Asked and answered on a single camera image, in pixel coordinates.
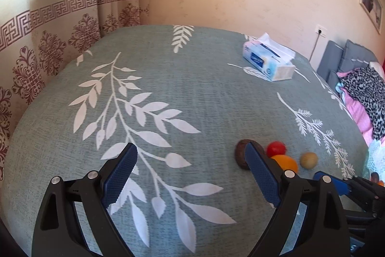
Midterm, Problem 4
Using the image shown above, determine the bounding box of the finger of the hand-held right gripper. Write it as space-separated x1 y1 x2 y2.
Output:
313 172 352 197
344 176 385 209

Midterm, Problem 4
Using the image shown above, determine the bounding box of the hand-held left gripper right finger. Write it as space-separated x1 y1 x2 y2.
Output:
244 143 351 257

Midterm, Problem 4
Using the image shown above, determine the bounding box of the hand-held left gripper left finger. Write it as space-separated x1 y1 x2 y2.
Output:
32 143 139 257

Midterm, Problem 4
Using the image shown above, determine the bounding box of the large yellow-orange oval tomato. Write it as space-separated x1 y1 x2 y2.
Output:
271 155 299 173

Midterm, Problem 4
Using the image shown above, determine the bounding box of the red cherry tomato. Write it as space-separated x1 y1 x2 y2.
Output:
266 141 287 156

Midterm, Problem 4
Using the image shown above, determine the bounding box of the teal lace plastic basket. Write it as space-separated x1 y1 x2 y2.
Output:
362 139 385 187

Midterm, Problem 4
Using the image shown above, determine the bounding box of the tan round fruit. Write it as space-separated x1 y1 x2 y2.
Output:
300 152 318 170

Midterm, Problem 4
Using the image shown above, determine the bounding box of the pink cloth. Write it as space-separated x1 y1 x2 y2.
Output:
336 70 385 145

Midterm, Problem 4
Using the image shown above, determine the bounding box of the grey-green leaf print tablecloth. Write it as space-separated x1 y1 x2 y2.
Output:
0 24 374 257

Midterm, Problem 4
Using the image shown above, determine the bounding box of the leopard print cloth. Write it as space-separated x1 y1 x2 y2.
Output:
339 67 385 141

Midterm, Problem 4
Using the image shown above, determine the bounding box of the blue white tissue box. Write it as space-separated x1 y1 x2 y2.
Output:
242 32 296 82

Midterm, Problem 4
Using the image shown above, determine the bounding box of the grey cushion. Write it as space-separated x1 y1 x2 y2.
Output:
317 40 345 80
340 39 379 72

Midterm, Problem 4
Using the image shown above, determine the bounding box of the beige patterned curtain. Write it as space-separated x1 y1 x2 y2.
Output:
0 0 151 182

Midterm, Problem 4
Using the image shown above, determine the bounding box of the dark power cable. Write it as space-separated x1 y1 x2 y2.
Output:
308 32 321 62

